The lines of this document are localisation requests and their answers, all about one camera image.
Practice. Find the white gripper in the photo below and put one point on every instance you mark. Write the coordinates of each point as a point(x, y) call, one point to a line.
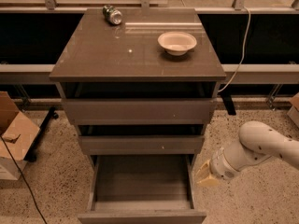
point(221, 168)

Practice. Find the grey bottom drawer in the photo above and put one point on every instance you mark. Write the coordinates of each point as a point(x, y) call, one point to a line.
point(142, 189)

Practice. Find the grey drawer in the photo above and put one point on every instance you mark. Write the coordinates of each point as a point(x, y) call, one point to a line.
point(142, 189)
point(137, 145)
point(133, 112)

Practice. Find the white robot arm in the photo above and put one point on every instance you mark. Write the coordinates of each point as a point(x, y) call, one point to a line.
point(256, 143)

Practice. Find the grey drawer cabinet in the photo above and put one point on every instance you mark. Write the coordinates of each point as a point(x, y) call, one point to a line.
point(147, 86)

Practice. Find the grey middle drawer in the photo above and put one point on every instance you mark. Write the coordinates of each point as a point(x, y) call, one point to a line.
point(137, 145)

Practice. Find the grey top drawer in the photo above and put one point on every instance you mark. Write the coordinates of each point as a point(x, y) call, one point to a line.
point(133, 112)

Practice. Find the black stand foot right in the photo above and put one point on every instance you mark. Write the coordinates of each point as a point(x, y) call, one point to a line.
point(228, 103)

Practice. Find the black stand foot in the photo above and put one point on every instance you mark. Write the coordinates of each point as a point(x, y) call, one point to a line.
point(228, 103)
point(31, 154)

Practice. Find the cardboard box right edge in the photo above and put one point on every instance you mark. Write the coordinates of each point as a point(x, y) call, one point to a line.
point(293, 113)

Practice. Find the white paper bowl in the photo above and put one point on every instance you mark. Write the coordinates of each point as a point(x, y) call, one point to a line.
point(177, 43)

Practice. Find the black stand foot left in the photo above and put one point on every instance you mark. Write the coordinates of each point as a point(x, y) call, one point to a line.
point(31, 154)

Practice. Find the crushed green soda can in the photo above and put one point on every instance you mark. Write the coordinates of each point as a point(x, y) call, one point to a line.
point(112, 14)

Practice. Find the open cardboard box left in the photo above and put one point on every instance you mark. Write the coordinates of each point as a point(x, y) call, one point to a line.
point(19, 133)

